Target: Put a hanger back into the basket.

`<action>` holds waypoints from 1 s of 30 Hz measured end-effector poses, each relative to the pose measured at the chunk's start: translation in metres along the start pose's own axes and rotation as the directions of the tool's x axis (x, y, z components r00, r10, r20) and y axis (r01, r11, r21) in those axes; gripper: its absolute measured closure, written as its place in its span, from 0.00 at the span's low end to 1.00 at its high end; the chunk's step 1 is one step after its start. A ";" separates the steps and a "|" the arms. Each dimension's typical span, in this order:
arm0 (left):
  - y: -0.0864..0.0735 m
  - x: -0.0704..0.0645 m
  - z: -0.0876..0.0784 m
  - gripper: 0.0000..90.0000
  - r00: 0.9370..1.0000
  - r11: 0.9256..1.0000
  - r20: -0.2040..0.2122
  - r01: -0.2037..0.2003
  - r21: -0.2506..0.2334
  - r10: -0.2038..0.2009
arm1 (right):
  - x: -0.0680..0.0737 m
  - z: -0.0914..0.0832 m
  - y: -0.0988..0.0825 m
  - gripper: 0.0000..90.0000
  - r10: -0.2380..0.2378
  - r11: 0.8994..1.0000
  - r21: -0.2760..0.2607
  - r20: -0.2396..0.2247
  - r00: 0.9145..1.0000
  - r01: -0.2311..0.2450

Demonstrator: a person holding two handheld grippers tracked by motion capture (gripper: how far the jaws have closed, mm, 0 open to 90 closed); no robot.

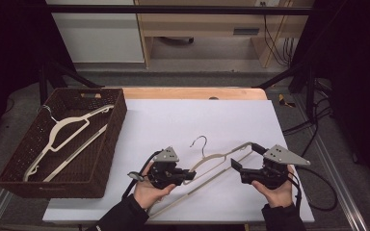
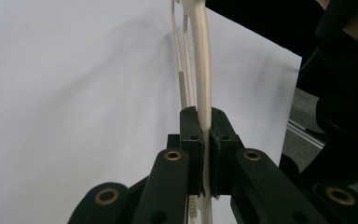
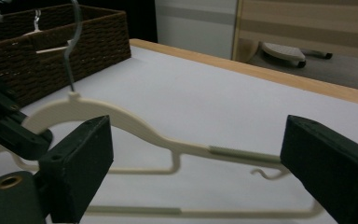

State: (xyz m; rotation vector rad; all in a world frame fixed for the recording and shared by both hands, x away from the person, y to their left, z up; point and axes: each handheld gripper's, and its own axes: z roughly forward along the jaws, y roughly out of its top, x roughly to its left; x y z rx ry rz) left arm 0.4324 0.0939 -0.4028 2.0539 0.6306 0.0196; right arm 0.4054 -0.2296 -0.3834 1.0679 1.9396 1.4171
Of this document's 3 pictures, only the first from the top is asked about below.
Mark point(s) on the grey chair base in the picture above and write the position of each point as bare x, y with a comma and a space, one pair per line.
176, 40

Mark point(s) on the person's right hand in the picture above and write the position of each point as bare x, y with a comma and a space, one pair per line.
277, 195

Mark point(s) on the brown woven basket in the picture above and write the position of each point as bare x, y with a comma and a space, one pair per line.
106, 154

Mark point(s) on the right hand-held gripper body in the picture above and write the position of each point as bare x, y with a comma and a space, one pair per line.
276, 160

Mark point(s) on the black metal stand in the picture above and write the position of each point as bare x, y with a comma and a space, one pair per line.
310, 83
43, 80

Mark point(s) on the yellow and black tool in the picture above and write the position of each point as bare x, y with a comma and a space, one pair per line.
284, 101

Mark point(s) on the black horizontal bar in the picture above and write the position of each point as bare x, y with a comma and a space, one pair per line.
173, 9

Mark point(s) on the person's left hand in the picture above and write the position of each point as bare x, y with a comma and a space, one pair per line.
151, 192

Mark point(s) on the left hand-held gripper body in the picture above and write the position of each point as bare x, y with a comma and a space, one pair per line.
165, 170

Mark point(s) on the white table mat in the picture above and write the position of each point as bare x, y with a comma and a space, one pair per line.
173, 122

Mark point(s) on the white cabinet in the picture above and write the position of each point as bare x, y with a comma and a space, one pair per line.
99, 38

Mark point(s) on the light wooden desk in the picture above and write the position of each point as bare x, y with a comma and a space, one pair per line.
205, 24

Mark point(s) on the dark curtain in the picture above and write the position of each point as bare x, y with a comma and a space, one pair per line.
9, 48

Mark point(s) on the beige clothes hanger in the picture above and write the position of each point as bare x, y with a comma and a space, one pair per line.
215, 158
65, 123

